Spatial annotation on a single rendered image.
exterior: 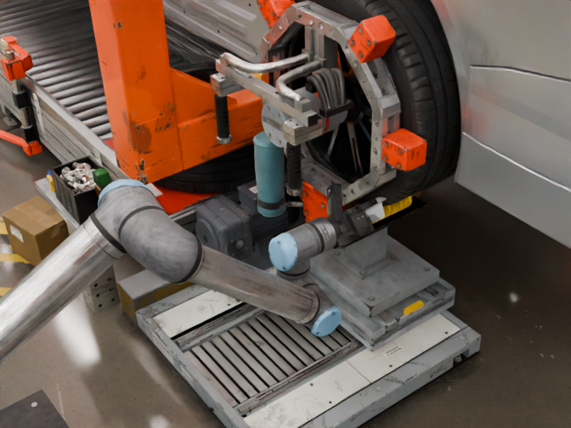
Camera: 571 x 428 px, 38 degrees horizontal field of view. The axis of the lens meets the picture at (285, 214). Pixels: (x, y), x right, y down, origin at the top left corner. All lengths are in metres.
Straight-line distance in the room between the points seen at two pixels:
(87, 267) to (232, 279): 0.32
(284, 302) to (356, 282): 0.71
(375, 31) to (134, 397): 1.36
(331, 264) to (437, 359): 0.46
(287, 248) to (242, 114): 0.76
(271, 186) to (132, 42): 0.58
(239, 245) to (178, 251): 0.97
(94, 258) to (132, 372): 0.98
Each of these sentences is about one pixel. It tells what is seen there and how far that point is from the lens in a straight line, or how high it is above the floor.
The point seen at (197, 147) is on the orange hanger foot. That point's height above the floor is 0.59.
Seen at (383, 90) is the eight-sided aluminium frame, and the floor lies 0.98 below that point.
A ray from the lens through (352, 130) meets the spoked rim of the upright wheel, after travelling 2.38.
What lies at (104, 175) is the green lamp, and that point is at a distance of 2.46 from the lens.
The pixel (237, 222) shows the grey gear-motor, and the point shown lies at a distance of 2.63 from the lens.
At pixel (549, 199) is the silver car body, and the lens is 1.99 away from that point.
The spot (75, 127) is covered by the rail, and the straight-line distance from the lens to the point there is 3.31.
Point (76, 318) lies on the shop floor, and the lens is 2.98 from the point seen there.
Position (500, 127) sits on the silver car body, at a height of 0.96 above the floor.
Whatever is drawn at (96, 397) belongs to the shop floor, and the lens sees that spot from 2.69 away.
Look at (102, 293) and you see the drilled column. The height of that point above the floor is 0.07.
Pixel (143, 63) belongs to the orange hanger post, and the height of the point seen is 0.93.
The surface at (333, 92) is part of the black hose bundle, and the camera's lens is 2.04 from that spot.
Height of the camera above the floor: 1.93
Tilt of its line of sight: 35 degrees down
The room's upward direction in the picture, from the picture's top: 2 degrees counter-clockwise
